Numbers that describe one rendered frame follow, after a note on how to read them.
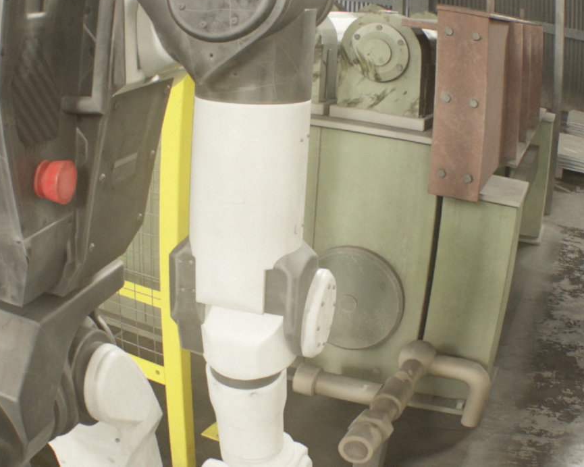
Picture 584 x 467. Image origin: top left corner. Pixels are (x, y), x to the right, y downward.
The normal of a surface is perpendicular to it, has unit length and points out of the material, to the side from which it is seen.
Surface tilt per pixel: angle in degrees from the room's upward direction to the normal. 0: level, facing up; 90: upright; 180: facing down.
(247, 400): 101
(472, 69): 90
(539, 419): 0
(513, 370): 0
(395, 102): 90
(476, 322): 90
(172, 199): 90
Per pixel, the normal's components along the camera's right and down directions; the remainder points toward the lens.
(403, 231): -0.40, 0.25
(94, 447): -0.29, 0.44
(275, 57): 0.33, 0.30
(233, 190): -0.13, 0.29
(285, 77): 0.57, 0.28
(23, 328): -0.15, -0.48
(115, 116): 0.93, 0.32
